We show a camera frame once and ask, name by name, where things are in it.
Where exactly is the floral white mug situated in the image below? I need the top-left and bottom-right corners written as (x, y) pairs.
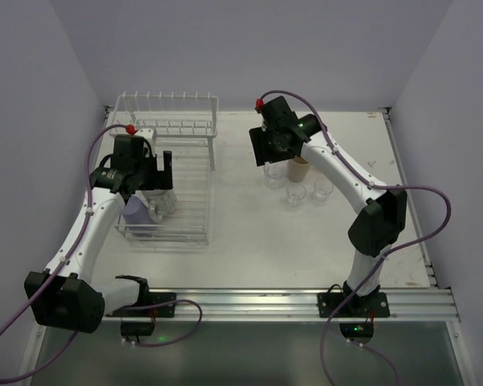
top-left (142, 189), bottom-right (177, 224)

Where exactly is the clear glass tier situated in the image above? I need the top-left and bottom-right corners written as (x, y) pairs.
top-left (263, 162), bottom-right (287, 191)

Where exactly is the lavender cup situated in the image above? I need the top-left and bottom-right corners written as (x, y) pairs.
top-left (122, 196), bottom-right (154, 237)

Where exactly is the beige cup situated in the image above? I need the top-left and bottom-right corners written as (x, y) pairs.
top-left (287, 157), bottom-right (311, 183)

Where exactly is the clear glass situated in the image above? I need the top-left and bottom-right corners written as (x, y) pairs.
top-left (286, 183), bottom-right (307, 207)
top-left (312, 178), bottom-right (334, 203)

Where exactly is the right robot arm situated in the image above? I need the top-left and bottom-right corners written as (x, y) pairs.
top-left (249, 96), bottom-right (407, 297)

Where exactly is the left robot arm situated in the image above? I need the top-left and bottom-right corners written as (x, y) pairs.
top-left (24, 134), bottom-right (173, 333)

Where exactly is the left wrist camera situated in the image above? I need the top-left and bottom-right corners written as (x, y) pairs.
top-left (125, 125), bottom-right (157, 147)

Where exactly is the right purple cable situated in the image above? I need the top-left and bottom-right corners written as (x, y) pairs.
top-left (259, 90), bottom-right (454, 386)

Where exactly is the white wire dish rack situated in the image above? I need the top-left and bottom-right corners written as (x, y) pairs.
top-left (109, 91), bottom-right (219, 244)

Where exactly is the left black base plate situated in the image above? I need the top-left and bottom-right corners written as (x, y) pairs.
top-left (115, 292), bottom-right (177, 318)

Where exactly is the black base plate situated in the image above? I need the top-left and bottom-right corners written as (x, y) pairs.
top-left (316, 283), bottom-right (391, 319)
top-left (115, 292), bottom-right (177, 318)

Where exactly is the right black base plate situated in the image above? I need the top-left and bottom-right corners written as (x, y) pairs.
top-left (316, 283), bottom-right (391, 319)

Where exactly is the aluminium front rail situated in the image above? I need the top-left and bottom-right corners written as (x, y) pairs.
top-left (35, 287), bottom-right (460, 322)

